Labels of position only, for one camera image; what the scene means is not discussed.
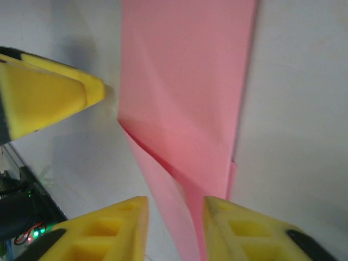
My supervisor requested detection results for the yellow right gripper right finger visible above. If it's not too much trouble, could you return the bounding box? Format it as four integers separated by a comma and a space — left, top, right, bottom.
203, 196, 340, 261

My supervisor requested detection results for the pink cloth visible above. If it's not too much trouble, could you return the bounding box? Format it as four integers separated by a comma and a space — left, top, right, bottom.
116, 0, 259, 261

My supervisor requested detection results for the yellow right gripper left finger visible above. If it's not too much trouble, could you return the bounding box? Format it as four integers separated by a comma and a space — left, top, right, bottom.
16, 195, 150, 261

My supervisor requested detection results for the black controller board with wires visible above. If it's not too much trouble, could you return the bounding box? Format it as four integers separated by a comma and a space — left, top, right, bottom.
13, 222, 49, 245

